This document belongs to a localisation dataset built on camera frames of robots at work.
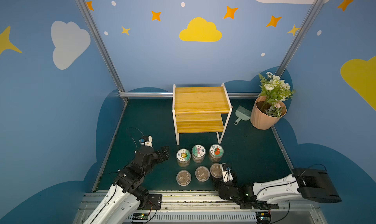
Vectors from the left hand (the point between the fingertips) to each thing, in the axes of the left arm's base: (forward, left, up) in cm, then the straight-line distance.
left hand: (163, 147), depth 77 cm
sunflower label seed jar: (-2, -11, -8) cm, 14 cm away
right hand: (-8, -32, -16) cm, 36 cm away
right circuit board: (-28, -53, -19) cm, 63 cm away
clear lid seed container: (-13, -12, -10) cm, 20 cm away
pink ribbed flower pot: (+28, -64, -1) cm, 70 cm away
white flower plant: (+31, -65, +14) cm, 73 cm away
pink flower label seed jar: (+1, -19, -8) cm, 21 cm away
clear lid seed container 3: (-8, -29, -11) cm, 32 cm away
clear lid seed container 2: (-10, -22, -10) cm, 26 cm away
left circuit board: (-29, +9, -18) cm, 36 cm away
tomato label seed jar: (+1, -30, -8) cm, 31 cm away
